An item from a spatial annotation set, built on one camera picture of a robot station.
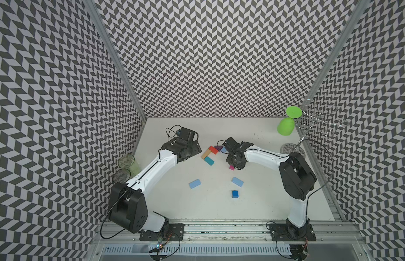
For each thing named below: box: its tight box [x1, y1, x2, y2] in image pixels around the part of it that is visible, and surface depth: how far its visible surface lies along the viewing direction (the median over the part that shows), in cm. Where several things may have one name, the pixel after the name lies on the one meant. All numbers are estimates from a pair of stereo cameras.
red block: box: [208, 145, 219, 155], surface depth 104 cm
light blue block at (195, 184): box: [188, 178, 202, 190], surface depth 91 cm
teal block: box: [204, 156, 216, 166], surface depth 100 cm
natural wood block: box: [200, 147, 212, 160], surface depth 101 cm
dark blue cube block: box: [231, 190, 239, 199], surface depth 84 cm
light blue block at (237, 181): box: [231, 176, 244, 188], surface depth 93 cm
